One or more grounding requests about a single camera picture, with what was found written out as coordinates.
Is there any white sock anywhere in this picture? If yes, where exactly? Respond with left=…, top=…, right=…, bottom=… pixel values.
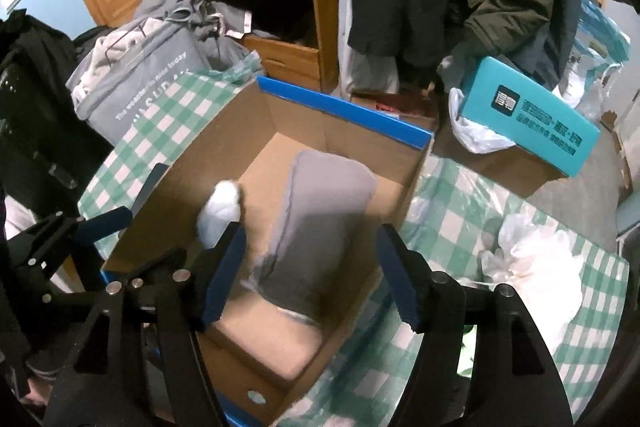
left=196, top=180, right=241, bottom=249

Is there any white mesh bath pouf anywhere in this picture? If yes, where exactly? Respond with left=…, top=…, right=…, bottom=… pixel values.
left=480, top=213, right=585, bottom=352

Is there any grey towel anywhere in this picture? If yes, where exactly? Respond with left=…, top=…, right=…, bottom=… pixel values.
left=244, top=150, right=378, bottom=324

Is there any person's left hand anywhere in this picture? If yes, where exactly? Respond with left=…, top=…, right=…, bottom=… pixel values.
left=20, top=376, right=52, bottom=407

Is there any green checkered tablecloth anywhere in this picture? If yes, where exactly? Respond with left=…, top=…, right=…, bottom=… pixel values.
left=77, top=56, right=630, bottom=427

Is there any grey laundry bag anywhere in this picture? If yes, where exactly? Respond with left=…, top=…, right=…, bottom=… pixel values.
left=66, top=0, right=262, bottom=144

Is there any brown cardboard box on floor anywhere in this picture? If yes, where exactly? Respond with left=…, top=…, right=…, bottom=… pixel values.
left=349, top=90, right=569, bottom=198

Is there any white plastic bag under box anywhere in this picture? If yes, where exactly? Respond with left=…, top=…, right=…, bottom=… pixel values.
left=448, top=88, right=515, bottom=155

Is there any teal shoe box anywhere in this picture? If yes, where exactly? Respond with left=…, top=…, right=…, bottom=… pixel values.
left=461, top=56, right=600, bottom=176

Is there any blue white plastic bag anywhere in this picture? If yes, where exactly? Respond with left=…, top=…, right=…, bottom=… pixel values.
left=559, top=0, right=630, bottom=122

